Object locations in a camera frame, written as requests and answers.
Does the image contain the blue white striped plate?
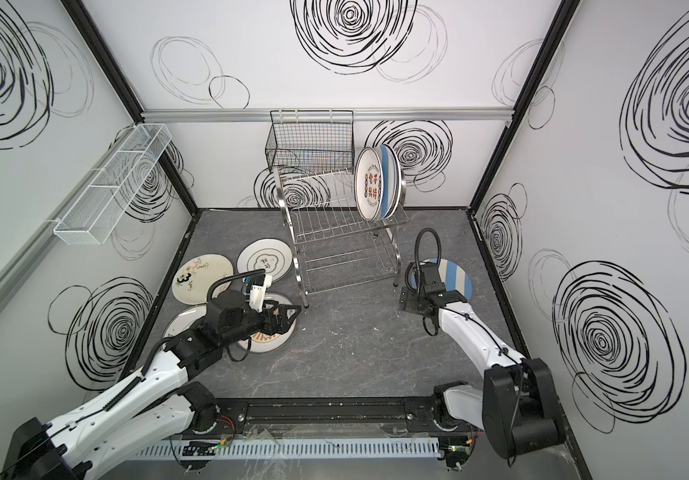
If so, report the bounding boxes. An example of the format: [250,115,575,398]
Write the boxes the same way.
[379,145,402,220]

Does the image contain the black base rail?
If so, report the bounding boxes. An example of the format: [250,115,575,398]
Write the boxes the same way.
[118,395,567,436]

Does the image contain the orange sunburst plate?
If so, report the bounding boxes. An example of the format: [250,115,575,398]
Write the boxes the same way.
[238,292,296,354]
[164,304,206,337]

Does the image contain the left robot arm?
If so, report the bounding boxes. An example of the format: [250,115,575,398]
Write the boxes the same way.
[0,290,302,479]

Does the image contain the cream floral plate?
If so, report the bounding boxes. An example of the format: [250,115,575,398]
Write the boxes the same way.
[172,254,234,305]

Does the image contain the far blue striped plate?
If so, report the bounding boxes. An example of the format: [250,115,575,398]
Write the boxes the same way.
[404,258,473,301]

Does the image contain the black wire basket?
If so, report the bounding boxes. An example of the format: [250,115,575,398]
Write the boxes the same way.
[264,109,354,173]

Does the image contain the white plate red characters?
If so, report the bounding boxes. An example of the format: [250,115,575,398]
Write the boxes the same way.
[353,148,383,221]

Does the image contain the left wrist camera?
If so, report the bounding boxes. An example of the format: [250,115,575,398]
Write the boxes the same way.
[246,273,272,312]

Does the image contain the white wire wall shelf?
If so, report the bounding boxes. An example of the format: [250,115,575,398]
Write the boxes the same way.
[54,124,172,245]

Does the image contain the stainless steel dish rack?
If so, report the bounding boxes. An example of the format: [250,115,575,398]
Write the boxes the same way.
[270,166,408,307]

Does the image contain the white slotted cable duct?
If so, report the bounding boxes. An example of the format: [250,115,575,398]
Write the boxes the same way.
[132,437,441,462]

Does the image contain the white plate green clover outline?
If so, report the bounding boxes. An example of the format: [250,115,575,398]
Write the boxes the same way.
[236,238,294,281]

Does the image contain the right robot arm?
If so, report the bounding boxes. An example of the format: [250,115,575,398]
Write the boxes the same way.
[400,262,566,463]

